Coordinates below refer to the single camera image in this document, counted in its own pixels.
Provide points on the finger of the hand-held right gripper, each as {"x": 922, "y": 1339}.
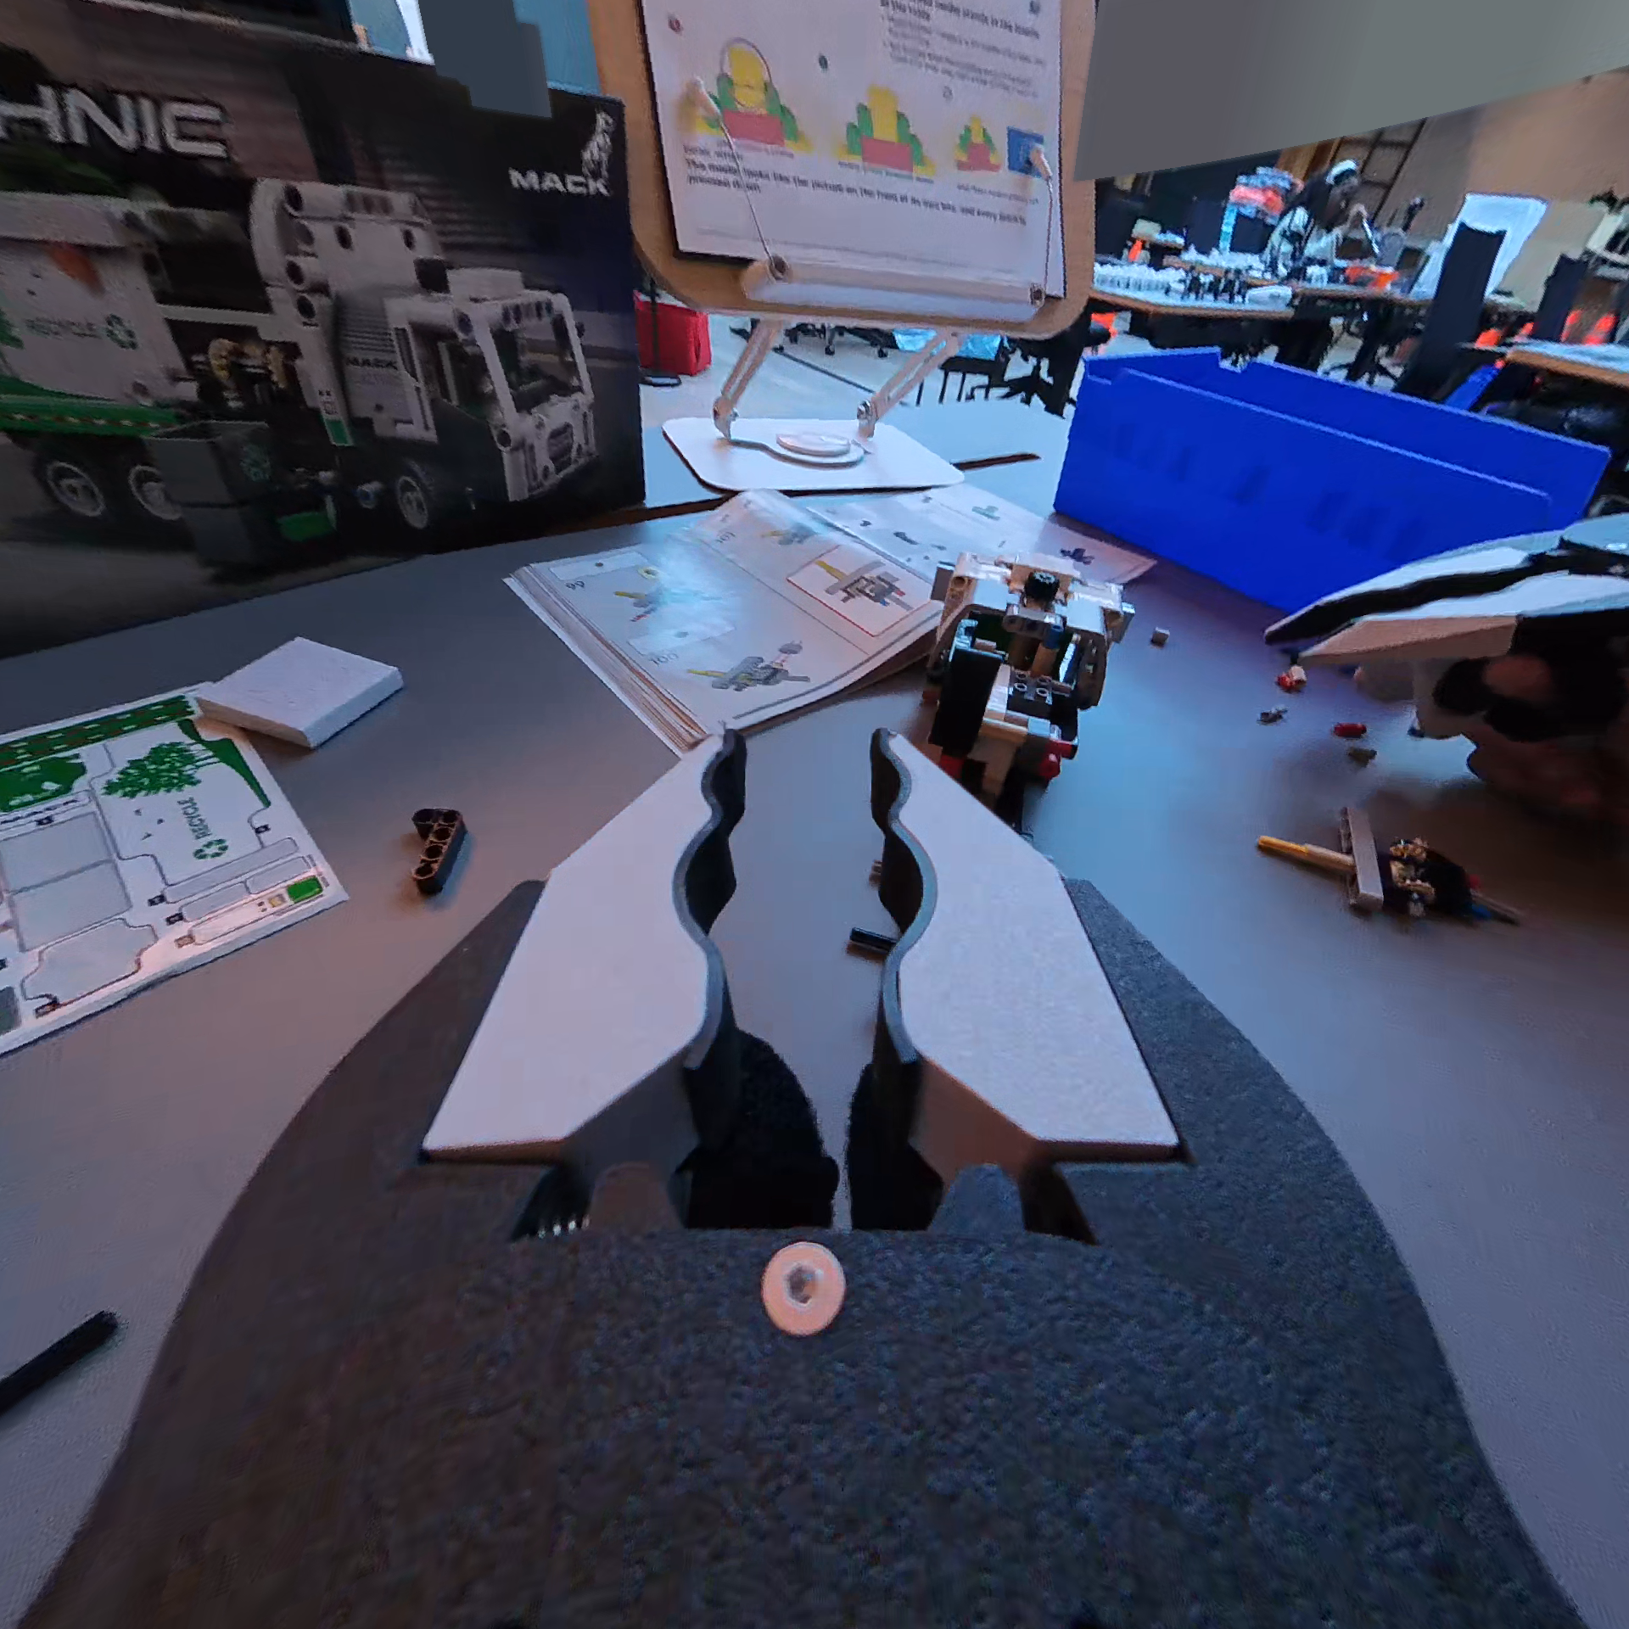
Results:
{"x": 1437, "y": 571}
{"x": 1437, "y": 637}

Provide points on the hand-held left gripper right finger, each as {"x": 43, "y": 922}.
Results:
{"x": 1030, "y": 1019}

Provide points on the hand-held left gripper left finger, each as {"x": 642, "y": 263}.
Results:
{"x": 598, "y": 1006}

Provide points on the grey black lego gear assembly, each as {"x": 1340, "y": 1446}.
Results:
{"x": 1364, "y": 866}

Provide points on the scattered small lego pieces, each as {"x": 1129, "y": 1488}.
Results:
{"x": 1292, "y": 680}

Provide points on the black angled lego beam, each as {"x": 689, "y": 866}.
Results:
{"x": 439, "y": 847}

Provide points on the white black lego truck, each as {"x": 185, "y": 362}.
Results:
{"x": 1018, "y": 676}

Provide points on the black lego axle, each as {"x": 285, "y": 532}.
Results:
{"x": 57, "y": 1362}

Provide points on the black lego set box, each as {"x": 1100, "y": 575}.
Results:
{"x": 318, "y": 319}

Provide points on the person's right hand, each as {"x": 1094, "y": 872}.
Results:
{"x": 1565, "y": 792}

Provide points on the blue plastic bin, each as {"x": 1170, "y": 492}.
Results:
{"x": 1273, "y": 509}

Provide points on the background desk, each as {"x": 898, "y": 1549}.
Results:
{"x": 1209, "y": 300}

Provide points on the open instruction booklet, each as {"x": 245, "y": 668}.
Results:
{"x": 712, "y": 598}

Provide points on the small white box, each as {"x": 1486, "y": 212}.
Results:
{"x": 299, "y": 688}

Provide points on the sticker sheet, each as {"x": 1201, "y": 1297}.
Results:
{"x": 126, "y": 866}

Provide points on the white metal laptop stand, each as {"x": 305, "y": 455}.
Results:
{"x": 815, "y": 459}

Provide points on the red container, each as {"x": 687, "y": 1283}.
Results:
{"x": 667, "y": 335}

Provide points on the printed instruction sheet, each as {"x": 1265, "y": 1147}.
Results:
{"x": 865, "y": 77}

